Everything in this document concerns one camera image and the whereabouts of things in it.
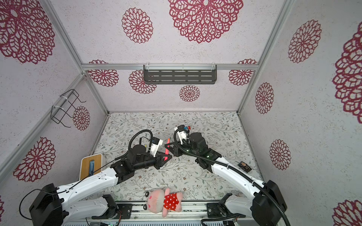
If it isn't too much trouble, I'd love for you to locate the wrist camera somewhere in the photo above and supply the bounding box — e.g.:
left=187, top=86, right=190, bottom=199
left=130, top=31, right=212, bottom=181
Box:
left=175, top=125, right=189, bottom=144
left=150, top=137, right=163, bottom=157

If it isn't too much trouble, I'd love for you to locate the black wire wall rack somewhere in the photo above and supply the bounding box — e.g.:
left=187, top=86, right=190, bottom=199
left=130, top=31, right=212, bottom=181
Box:
left=50, top=89, right=86, bottom=128

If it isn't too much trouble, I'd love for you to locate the white wooden-top box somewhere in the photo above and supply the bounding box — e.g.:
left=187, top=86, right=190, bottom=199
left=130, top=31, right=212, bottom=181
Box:
left=79, top=153, right=106, bottom=180

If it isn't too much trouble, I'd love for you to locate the pink highlighter pen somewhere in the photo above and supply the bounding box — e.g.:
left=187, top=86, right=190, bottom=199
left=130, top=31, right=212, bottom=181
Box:
left=164, top=138, right=170, bottom=161

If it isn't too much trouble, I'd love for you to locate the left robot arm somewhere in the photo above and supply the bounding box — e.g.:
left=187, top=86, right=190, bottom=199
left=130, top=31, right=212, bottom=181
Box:
left=29, top=145, right=172, bottom=226

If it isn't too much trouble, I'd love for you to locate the small dark brown object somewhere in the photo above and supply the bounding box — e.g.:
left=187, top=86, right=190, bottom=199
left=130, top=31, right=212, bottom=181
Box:
left=238, top=161, right=252, bottom=173

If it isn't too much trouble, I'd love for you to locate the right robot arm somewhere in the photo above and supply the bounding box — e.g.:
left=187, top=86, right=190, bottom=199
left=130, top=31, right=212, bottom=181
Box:
left=165, top=125, right=290, bottom=226

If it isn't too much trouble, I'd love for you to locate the dark grey wall shelf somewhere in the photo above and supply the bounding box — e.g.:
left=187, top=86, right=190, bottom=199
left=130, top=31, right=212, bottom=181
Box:
left=143, top=64, right=217, bottom=85

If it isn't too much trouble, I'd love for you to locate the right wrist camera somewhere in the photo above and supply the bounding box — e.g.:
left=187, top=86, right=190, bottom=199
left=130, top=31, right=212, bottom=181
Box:
left=175, top=125, right=189, bottom=144

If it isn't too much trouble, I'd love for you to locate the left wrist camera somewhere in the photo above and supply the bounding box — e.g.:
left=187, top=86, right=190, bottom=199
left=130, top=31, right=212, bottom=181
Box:
left=150, top=137, right=163, bottom=157

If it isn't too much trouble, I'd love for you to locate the pink plush pig toy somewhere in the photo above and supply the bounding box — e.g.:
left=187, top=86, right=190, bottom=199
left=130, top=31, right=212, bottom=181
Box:
left=143, top=188, right=183, bottom=217

